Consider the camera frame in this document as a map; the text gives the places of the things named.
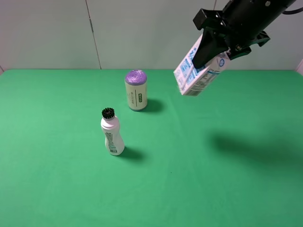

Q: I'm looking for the purple topped cylindrical roll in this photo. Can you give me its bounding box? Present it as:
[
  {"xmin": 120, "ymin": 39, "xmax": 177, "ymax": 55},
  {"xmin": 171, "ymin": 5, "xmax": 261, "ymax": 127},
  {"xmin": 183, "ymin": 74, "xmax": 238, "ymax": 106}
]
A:
[{"xmin": 125, "ymin": 70, "xmax": 148, "ymax": 111}]

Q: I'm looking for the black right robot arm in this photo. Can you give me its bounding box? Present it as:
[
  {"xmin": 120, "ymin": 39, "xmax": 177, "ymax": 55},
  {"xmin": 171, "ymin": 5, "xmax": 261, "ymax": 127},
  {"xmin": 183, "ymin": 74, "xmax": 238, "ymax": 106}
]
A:
[{"xmin": 192, "ymin": 0, "xmax": 303, "ymax": 69}]

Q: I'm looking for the white blue milk carton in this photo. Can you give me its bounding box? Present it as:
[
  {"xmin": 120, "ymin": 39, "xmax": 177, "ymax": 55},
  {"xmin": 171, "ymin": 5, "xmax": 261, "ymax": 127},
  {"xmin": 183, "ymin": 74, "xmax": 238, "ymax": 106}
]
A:
[{"xmin": 174, "ymin": 36, "xmax": 230, "ymax": 96}]

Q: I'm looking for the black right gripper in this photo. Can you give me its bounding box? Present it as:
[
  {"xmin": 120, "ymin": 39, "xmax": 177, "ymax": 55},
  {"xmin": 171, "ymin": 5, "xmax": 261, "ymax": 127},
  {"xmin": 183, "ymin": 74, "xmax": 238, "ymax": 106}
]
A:
[{"xmin": 192, "ymin": 8, "xmax": 271, "ymax": 69}]

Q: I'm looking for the white bottle with brush cap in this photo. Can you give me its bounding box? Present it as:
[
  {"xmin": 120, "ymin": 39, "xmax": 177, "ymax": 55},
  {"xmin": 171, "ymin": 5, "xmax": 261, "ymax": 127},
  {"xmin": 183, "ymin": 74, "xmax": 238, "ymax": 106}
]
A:
[{"xmin": 100, "ymin": 107, "xmax": 125, "ymax": 156}]

